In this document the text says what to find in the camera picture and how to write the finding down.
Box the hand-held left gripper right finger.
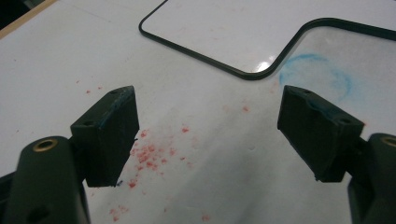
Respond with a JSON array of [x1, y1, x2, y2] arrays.
[[276, 84, 366, 183]]

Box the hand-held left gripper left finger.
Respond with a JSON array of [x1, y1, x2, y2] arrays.
[[69, 85, 140, 189]]

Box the small whiteboard with handle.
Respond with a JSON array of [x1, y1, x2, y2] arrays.
[[138, 0, 396, 81]]

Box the white table cover sheet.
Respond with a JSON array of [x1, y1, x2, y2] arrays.
[[0, 0, 396, 224]]

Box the wooden table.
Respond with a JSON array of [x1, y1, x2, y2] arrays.
[[0, 0, 60, 41]]

